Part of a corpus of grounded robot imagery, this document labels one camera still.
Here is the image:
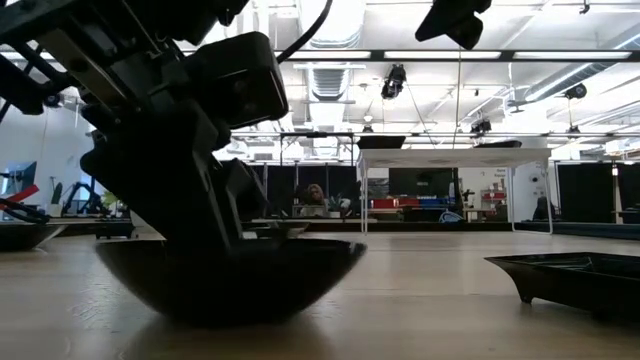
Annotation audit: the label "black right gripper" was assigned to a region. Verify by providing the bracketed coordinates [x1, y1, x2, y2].
[414, 0, 494, 43]

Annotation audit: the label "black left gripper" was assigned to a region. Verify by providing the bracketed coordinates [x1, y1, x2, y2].
[0, 0, 249, 251]

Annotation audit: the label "black leaf-shaped plate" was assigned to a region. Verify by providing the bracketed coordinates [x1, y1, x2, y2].
[94, 238, 369, 329]

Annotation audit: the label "small black square plate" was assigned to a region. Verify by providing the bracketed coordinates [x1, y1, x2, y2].
[483, 252, 640, 324]
[0, 222, 69, 253]

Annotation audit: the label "black room divider panels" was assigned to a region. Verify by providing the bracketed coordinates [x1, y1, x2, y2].
[249, 164, 359, 221]

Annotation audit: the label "person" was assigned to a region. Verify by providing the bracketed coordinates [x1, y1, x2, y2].
[294, 183, 329, 218]

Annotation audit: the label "small black cube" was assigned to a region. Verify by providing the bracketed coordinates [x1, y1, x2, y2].
[94, 221, 136, 240]

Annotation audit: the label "black background truss bar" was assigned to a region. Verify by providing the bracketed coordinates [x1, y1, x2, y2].
[229, 130, 640, 139]

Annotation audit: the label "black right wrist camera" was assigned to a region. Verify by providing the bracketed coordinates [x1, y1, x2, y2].
[446, 13, 485, 51]

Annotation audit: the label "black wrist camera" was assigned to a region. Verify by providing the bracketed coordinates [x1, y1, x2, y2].
[446, 13, 485, 51]
[184, 31, 290, 130]

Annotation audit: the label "black frame bar with lights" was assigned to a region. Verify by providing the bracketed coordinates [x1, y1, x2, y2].
[277, 48, 640, 63]

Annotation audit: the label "black overhead camera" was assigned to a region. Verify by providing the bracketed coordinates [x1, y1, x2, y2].
[380, 63, 407, 100]

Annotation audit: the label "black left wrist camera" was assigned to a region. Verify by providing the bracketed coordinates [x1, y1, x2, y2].
[184, 31, 290, 130]

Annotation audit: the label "silver ceiling air duct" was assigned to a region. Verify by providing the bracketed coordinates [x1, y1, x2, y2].
[299, 0, 366, 101]

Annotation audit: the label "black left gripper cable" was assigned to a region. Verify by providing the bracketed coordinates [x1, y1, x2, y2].
[276, 0, 335, 65]

